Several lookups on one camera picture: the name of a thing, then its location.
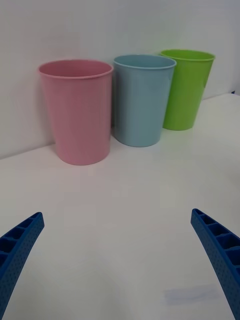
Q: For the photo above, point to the pink plastic bin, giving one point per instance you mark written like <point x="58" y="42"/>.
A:
<point x="77" y="112"/>

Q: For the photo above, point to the green plastic bin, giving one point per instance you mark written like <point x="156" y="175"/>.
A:
<point x="187" y="90"/>

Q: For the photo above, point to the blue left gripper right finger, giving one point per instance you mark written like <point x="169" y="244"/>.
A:
<point x="220" y="250"/>

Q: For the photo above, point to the pale blue plastic bin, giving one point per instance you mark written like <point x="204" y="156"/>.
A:
<point x="142" y="100"/>

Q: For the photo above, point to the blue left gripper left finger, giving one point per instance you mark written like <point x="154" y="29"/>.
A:
<point x="17" y="250"/>

